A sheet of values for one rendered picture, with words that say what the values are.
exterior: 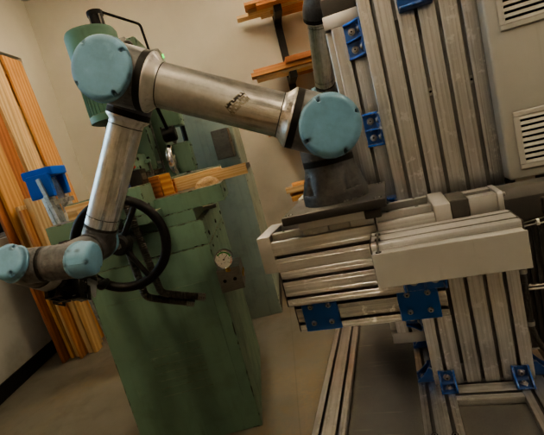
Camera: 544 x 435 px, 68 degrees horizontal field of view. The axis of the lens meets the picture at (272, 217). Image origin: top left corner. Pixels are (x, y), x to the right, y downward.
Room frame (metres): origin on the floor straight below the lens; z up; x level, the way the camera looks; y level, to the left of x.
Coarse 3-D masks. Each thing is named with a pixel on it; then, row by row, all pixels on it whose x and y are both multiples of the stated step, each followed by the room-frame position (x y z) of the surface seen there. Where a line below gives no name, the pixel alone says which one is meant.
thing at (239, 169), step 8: (224, 168) 1.50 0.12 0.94; (232, 168) 1.50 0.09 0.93; (240, 168) 1.50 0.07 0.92; (192, 176) 1.51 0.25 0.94; (200, 176) 1.50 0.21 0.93; (216, 176) 1.50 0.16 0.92; (224, 176) 1.50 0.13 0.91; (232, 176) 1.50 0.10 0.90; (176, 184) 1.50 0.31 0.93; (184, 184) 1.50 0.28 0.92; (192, 184) 1.50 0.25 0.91
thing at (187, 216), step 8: (200, 208) 1.50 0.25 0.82; (168, 216) 1.35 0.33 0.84; (176, 216) 1.35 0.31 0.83; (184, 216) 1.35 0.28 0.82; (192, 216) 1.35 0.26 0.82; (144, 224) 1.35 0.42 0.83; (152, 224) 1.35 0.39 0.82; (168, 224) 1.35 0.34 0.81; (176, 224) 1.35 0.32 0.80; (144, 232) 1.35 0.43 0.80
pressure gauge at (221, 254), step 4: (220, 252) 1.28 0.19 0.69; (224, 252) 1.28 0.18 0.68; (228, 252) 1.28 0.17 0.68; (216, 256) 1.28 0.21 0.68; (220, 256) 1.28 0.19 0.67; (224, 256) 1.28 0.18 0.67; (228, 256) 1.28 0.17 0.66; (232, 256) 1.28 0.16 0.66; (216, 260) 1.28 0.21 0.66; (220, 260) 1.28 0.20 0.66; (228, 260) 1.28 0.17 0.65; (232, 260) 1.28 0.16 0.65; (216, 264) 1.28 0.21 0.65; (220, 264) 1.28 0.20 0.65; (224, 264) 1.28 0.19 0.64; (228, 264) 1.28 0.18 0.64; (224, 268) 1.28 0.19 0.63; (228, 268) 1.30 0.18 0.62
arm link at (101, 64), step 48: (96, 48) 0.75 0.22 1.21; (144, 48) 0.79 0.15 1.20; (96, 96) 0.75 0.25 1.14; (144, 96) 0.77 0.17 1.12; (192, 96) 0.77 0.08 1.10; (240, 96) 0.76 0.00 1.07; (288, 96) 0.77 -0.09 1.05; (336, 96) 0.73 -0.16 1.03; (288, 144) 0.77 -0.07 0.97; (336, 144) 0.73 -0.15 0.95
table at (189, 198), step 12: (180, 192) 1.36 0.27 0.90; (192, 192) 1.35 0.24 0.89; (204, 192) 1.35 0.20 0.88; (216, 192) 1.35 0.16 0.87; (228, 192) 1.54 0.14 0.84; (156, 204) 1.35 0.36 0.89; (168, 204) 1.35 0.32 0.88; (180, 204) 1.35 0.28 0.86; (192, 204) 1.35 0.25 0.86; (204, 204) 1.35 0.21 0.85; (144, 216) 1.25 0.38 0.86; (48, 228) 1.35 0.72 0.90; (60, 228) 1.34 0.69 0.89; (60, 240) 1.34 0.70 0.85
